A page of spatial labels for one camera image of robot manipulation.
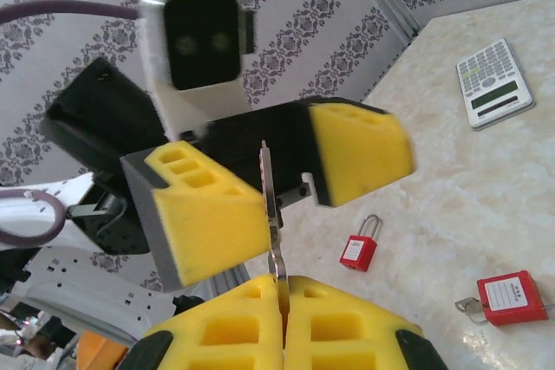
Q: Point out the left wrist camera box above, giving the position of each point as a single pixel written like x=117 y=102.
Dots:
x=201 y=40

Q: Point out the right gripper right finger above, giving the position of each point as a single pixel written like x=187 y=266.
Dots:
x=377 y=331

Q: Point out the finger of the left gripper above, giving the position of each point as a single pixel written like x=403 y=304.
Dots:
x=360 y=157
x=208 y=231

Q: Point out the red padlock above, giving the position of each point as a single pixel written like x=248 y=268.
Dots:
x=357 y=253
x=511 y=300

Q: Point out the aluminium table side rail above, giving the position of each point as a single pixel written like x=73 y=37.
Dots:
x=230 y=279

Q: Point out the orange object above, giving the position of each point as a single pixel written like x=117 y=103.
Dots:
x=97 y=350

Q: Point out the white calculator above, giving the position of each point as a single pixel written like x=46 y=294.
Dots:
x=494 y=84

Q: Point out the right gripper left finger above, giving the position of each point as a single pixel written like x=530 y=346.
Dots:
x=260 y=309

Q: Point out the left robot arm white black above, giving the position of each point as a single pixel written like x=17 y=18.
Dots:
x=86 y=283

